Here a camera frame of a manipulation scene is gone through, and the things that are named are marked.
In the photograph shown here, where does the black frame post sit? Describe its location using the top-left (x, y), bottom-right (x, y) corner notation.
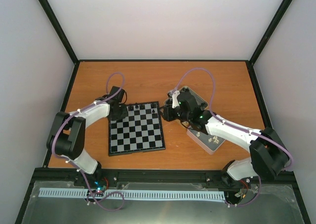
top-left (248, 0), bottom-right (293, 68)
top-left (38, 0), bottom-right (79, 65)

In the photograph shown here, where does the black frame post right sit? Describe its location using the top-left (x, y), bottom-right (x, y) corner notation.
top-left (248, 0), bottom-right (293, 68)

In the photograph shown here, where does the silver tin lid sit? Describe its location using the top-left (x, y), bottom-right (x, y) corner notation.
top-left (187, 127), bottom-right (226, 155)

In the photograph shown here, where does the black white chess board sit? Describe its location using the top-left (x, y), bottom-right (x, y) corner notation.
top-left (108, 101), bottom-right (165, 156)

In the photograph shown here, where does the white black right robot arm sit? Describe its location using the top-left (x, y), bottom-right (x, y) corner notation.
top-left (161, 90), bottom-right (293, 181)

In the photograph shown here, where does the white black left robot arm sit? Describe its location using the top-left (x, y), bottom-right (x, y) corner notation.
top-left (46, 86), bottom-right (128, 186)

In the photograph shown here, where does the purple cable loop bottom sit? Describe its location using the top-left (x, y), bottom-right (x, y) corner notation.
top-left (83, 182), bottom-right (125, 211)

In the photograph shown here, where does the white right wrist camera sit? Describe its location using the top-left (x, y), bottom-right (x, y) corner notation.
top-left (167, 89), bottom-right (180, 109)

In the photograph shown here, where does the gold metal tin box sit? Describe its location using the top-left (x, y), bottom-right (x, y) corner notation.
top-left (164, 87), bottom-right (211, 134)

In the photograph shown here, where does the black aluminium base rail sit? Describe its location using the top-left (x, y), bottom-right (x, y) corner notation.
top-left (32, 168), bottom-right (296, 191)

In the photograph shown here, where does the light blue cable duct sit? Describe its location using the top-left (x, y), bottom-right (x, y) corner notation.
top-left (38, 187), bottom-right (225, 202)

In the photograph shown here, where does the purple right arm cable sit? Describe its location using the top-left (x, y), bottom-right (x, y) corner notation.
top-left (174, 67), bottom-right (294, 172)

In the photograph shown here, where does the black frame post left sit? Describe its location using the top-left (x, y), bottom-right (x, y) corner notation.
top-left (38, 0), bottom-right (79, 65)

